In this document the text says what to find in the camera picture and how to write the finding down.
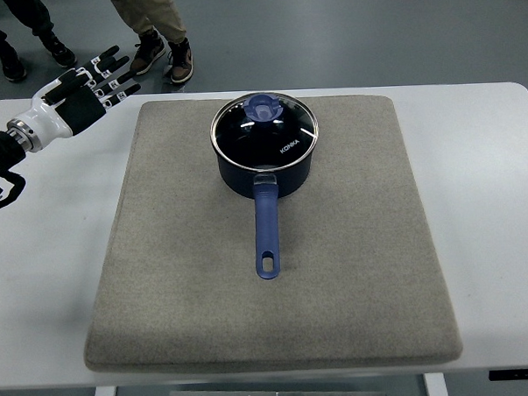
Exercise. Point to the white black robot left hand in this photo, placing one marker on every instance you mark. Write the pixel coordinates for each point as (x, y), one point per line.
(74, 101)

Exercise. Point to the glass pot lid blue knob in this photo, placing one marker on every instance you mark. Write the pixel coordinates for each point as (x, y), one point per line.
(264, 132)

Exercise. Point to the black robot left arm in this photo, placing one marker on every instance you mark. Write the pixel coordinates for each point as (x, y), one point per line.
(12, 152)

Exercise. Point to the person in khaki trousers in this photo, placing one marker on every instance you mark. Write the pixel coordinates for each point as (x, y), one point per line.
(158, 25)

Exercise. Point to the dark blue saucepan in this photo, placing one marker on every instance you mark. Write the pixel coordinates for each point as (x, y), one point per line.
(265, 189)

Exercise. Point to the beige felt mat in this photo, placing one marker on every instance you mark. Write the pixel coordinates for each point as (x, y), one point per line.
(341, 273)

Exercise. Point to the black table control panel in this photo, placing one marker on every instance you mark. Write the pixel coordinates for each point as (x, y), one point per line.
(508, 375)

